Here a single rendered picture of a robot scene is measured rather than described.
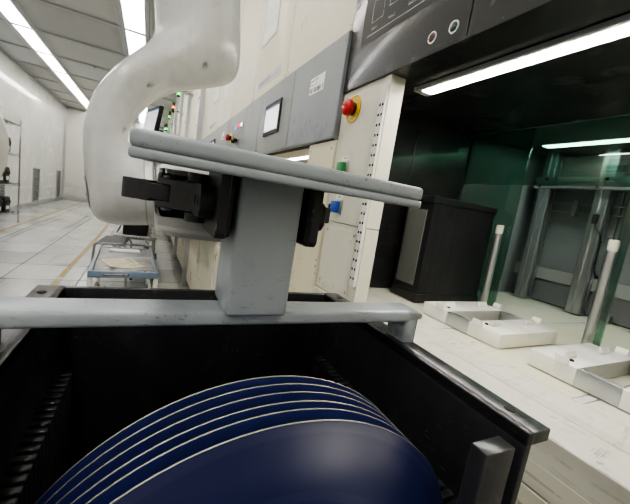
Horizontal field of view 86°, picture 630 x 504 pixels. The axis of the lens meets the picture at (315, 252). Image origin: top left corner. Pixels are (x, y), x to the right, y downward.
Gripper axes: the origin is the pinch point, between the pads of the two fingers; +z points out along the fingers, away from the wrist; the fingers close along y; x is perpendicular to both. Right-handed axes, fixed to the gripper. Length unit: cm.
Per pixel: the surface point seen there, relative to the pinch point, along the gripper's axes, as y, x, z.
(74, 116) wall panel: 254, 163, -1378
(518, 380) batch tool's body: -50, -22, -13
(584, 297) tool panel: -125, -16, -40
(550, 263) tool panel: -128, -7, -55
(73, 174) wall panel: 248, -25, -1378
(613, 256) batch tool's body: -85, 0, -19
